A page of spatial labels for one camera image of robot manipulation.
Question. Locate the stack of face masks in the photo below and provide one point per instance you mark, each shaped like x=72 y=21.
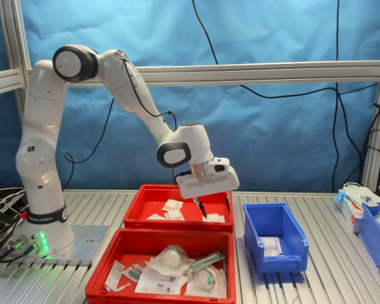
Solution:
x=351 y=190

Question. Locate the light blue glove box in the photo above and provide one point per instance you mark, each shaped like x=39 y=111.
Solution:
x=351 y=215

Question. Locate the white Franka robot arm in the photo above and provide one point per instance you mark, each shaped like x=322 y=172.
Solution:
x=38 y=142

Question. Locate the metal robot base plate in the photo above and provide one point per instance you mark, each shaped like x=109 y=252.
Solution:
x=88 y=244

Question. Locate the small green syringe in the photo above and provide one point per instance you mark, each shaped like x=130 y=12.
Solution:
x=133 y=273

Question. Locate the blue storage bin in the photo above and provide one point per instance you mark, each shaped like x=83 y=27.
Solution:
x=256 y=228

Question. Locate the red crate with bandages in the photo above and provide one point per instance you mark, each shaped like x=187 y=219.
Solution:
x=220 y=202

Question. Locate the blue fabric backdrop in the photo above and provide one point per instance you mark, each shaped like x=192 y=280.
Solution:
x=256 y=142

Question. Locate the red crate with syringe packs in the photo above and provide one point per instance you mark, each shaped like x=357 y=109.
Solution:
x=130 y=244

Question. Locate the aluminium cell frame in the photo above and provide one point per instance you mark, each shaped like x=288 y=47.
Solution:
x=209 y=74

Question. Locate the white flat needle blister pack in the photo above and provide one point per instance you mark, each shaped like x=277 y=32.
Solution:
x=160 y=280

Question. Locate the white printed flat packet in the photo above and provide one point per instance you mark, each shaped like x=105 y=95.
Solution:
x=114 y=275

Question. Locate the large domed blister pack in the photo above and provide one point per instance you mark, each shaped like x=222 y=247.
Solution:
x=172 y=256

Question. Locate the packed green syringe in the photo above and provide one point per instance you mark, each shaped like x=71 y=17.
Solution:
x=207 y=260

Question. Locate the printed bandage packet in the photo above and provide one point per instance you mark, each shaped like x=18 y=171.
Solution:
x=155 y=217

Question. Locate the blue bin with medical packs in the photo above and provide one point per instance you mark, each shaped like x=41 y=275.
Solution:
x=377 y=250

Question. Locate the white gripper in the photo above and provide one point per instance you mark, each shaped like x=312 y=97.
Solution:
x=209 y=183

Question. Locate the clear plastic syringe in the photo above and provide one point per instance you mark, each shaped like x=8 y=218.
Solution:
x=117 y=287

